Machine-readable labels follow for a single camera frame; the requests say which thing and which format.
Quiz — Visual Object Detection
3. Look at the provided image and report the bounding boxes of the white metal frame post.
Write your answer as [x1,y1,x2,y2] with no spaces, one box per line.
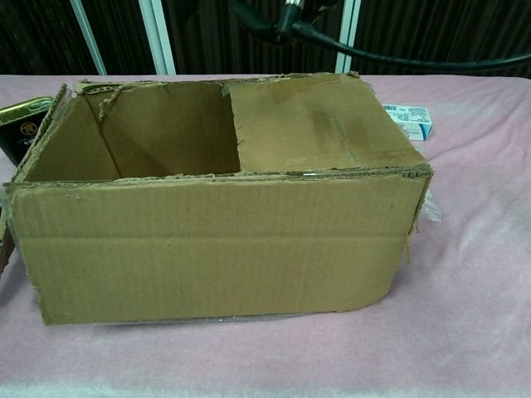
[139,0,176,75]
[68,0,107,75]
[334,0,363,75]

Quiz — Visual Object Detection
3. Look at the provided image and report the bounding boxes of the small white blue carton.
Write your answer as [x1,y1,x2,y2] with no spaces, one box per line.
[381,103,436,142]

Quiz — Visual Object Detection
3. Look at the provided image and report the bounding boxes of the pink tablecloth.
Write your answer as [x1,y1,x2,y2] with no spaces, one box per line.
[0,73,531,398]

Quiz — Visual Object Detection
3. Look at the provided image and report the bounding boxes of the black right hand cable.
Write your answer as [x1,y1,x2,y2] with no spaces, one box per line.
[292,18,531,70]

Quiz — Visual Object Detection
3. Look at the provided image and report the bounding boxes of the gold black rectangular tin can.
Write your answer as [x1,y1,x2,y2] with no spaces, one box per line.
[0,95,55,167]

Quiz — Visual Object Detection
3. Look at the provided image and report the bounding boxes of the clear plastic snack packet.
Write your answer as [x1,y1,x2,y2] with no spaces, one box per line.
[419,191,444,224]

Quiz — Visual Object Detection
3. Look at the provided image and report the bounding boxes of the brown cardboard shipping box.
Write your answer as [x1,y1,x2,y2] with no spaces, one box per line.
[0,70,436,327]

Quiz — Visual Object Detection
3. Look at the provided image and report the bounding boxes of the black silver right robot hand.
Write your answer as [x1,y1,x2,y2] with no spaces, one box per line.
[230,0,310,42]

